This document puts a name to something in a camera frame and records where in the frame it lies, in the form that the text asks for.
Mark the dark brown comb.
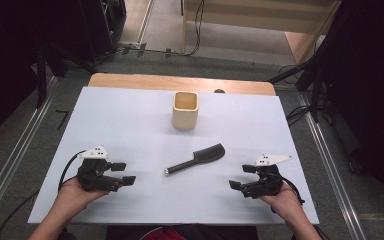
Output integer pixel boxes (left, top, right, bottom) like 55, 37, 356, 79
164, 143, 226, 177

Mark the wooden table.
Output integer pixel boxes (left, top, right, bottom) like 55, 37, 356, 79
88, 73, 277, 97

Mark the white board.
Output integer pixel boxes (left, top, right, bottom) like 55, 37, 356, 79
27, 86, 320, 225

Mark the beige square cup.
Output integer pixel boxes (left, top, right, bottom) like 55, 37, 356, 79
172, 91, 200, 130

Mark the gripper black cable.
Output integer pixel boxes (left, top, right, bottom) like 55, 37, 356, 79
270, 176, 306, 214
0, 149, 88, 240

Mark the person's red and black clothing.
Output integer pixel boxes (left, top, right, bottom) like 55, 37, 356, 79
106, 224, 258, 240

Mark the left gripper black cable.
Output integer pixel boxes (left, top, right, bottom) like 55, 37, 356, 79
0, 149, 88, 240

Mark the person's left hand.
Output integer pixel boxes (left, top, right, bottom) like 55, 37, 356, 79
57, 176, 110, 218

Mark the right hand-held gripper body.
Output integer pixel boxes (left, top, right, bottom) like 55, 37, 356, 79
241, 154, 294, 200

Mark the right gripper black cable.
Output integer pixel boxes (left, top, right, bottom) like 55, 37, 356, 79
270, 176, 306, 214

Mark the black equipment cabinet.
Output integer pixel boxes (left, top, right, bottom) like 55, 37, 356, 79
79, 0, 128, 64

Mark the black metal stand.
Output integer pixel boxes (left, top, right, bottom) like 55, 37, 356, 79
34, 42, 98, 109
268, 49, 325, 124

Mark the metal floor rail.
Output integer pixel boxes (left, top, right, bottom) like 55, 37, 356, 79
296, 91, 368, 240
0, 75, 60, 233

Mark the black floor cable bundle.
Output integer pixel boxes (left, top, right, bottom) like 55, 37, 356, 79
285, 104, 312, 127

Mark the black hanging cable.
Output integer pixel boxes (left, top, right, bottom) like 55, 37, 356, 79
166, 0, 206, 58

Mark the person's right hand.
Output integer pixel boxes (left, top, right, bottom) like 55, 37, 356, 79
259, 183, 303, 225

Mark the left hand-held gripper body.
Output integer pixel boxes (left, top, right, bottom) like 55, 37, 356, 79
76, 145, 124, 193

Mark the light wooden furniture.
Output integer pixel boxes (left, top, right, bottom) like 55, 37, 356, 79
181, 0, 343, 65

